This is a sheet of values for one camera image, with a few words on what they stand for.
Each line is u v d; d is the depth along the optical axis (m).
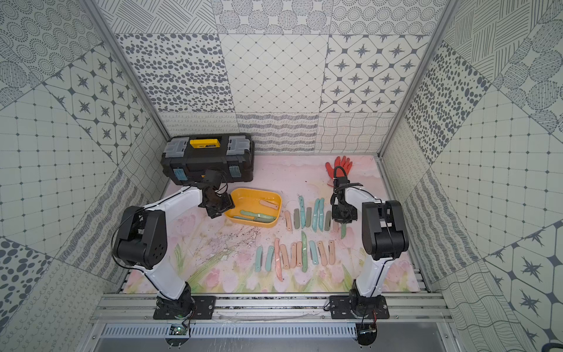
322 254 0.86
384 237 0.50
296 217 0.97
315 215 0.98
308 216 0.99
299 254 0.86
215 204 0.78
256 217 0.96
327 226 0.94
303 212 0.99
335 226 0.93
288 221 0.95
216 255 0.86
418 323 0.76
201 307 0.74
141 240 0.48
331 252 0.86
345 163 1.16
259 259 0.86
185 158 0.95
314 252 0.86
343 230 0.93
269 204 1.01
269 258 0.86
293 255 0.86
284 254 0.86
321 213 0.98
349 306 0.73
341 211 0.83
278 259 0.85
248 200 1.01
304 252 0.86
